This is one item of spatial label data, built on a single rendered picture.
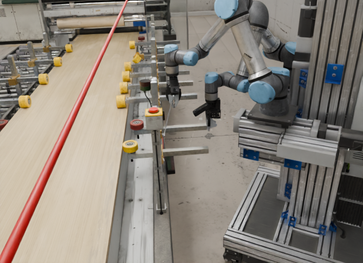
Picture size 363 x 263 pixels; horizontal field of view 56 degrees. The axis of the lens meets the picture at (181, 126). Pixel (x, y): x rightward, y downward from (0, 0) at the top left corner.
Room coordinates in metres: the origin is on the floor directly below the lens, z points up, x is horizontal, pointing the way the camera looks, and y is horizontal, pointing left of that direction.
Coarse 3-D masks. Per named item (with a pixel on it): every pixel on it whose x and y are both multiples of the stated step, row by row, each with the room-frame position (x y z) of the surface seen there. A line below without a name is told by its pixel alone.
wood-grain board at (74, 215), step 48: (96, 48) 3.63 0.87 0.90; (48, 96) 2.31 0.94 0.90; (96, 96) 2.27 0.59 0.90; (0, 144) 1.63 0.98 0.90; (48, 144) 1.61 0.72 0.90; (96, 144) 1.59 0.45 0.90; (0, 192) 1.20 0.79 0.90; (48, 192) 1.19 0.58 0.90; (96, 192) 1.18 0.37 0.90; (0, 240) 0.92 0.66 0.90; (48, 240) 0.91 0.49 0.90; (96, 240) 0.90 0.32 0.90
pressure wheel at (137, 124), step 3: (132, 120) 1.84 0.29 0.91; (135, 120) 1.84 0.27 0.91; (138, 120) 1.85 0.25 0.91; (141, 120) 1.84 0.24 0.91; (132, 123) 1.81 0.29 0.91; (135, 123) 1.81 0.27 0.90; (138, 123) 1.81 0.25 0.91; (141, 123) 1.80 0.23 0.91; (132, 126) 1.79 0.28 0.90; (135, 126) 1.78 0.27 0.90; (138, 126) 1.79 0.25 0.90; (141, 126) 1.79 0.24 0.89; (132, 129) 1.79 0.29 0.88; (135, 129) 1.78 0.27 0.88; (138, 129) 1.78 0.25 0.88; (138, 135) 1.82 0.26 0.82; (138, 138) 1.82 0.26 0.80
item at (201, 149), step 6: (150, 150) 1.59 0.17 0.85; (168, 150) 1.58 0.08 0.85; (174, 150) 1.58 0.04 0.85; (180, 150) 1.58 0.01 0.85; (186, 150) 1.58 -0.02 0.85; (192, 150) 1.58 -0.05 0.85; (198, 150) 1.58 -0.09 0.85; (204, 150) 1.58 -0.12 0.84; (132, 156) 1.56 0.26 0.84; (138, 156) 1.56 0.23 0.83; (144, 156) 1.56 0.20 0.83; (150, 156) 1.56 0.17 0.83; (168, 156) 1.57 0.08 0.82
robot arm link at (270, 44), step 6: (264, 36) 2.05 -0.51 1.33; (270, 36) 2.08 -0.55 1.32; (264, 42) 2.08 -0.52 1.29; (270, 42) 2.09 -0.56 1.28; (276, 42) 2.12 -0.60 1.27; (264, 48) 2.15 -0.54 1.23; (270, 48) 2.11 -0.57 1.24; (276, 48) 2.10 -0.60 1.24; (264, 54) 2.19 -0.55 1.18; (270, 54) 2.12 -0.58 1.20; (276, 54) 2.11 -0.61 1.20
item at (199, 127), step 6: (168, 126) 1.84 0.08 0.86; (174, 126) 1.84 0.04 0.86; (180, 126) 1.83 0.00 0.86; (186, 126) 1.83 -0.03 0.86; (192, 126) 1.83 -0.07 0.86; (198, 126) 1.83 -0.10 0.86; (204, 126) 1.83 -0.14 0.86; (138, 132) 1.81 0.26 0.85; (144, 132) 1.81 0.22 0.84; (150, 132) 1.81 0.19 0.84; (162, 132) 1.82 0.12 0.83
